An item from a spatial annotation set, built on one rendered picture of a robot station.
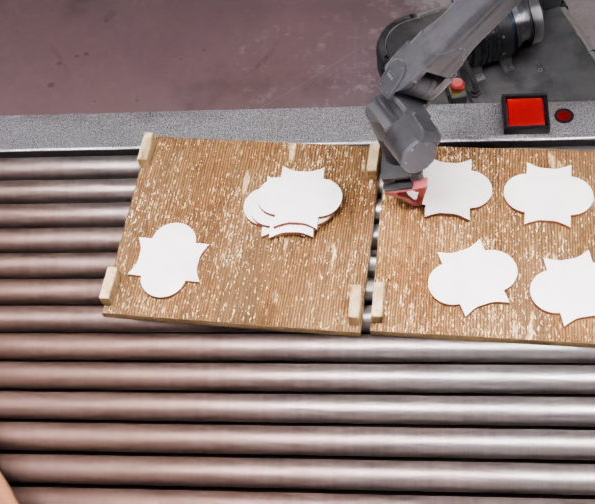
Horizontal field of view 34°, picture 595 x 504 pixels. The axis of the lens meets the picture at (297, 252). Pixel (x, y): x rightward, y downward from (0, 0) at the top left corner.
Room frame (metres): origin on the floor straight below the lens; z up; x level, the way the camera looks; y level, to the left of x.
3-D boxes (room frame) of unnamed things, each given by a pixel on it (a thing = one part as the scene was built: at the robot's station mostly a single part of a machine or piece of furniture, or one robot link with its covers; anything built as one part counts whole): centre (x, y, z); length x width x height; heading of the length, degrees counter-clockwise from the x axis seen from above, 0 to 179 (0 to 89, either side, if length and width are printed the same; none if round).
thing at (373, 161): (0.96, -0.15, 0.95); 0.06 x 0.02 x 0.03; 162
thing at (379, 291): (0.70, -0.10, 0.95); 0.06 x 0.02 x 0.03; 163
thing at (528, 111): (1.01, -0.43, 0.92); 0.06 x 0.06 x 0.01; 77
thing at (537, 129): (1.01, -0.43, 0.92); 0.08 x 0.08 x 0.02; 77
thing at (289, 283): (0.89, 0.07, 0.93); 0.41 x 0.35 x 0.02; 72
